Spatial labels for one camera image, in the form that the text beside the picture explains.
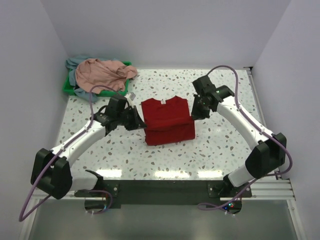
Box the aluminium frame rail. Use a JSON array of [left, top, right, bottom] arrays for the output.
[[19, 178, 304, 240]]

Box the red t shirt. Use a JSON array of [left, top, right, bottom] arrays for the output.
[[141, 96, 196, 146]]

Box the green plastic bin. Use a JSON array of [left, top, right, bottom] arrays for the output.
[[61, 60, 133, 98]]

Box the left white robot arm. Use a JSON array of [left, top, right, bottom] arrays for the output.
[[30, 92, 147, 200]]

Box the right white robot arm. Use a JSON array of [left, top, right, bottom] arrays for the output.
[[191, 75, 287, 197]]

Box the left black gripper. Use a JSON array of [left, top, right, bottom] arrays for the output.
[[116, 105, 147, 131]]

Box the pink t shirt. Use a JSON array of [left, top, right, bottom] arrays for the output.
[[75, 58, 138, 94]]

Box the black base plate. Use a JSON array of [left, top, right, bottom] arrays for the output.
[[74, 180, 252, 213]]

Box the light blue t shirt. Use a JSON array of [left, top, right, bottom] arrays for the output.
[[65, 55, 98, 103]]

